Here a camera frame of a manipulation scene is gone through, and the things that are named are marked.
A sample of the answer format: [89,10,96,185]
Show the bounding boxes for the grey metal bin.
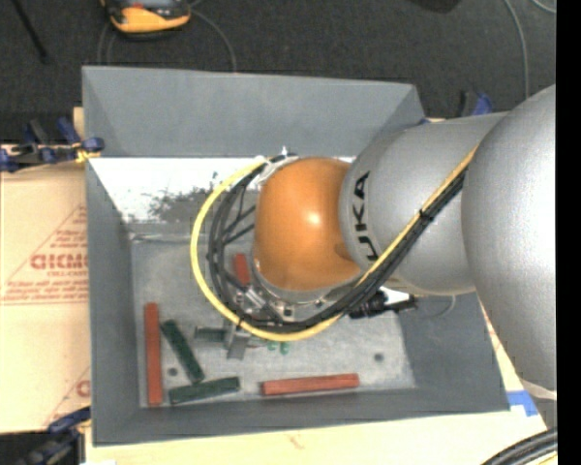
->
[80,65,511,447]

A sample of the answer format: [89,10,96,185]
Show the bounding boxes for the black cylinder on white bracket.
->
[348,290,419,320]

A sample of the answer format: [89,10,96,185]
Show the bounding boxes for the red-brown flat block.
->
[143,302,165,407]
[232,253,252,288]
[260,373,361,397]

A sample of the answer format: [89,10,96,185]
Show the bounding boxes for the brown cardboard board, red print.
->
[0,161,94,436]

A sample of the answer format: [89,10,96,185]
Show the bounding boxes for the dark green flat block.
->
[159,319,206,385]
[168,376,242,405]

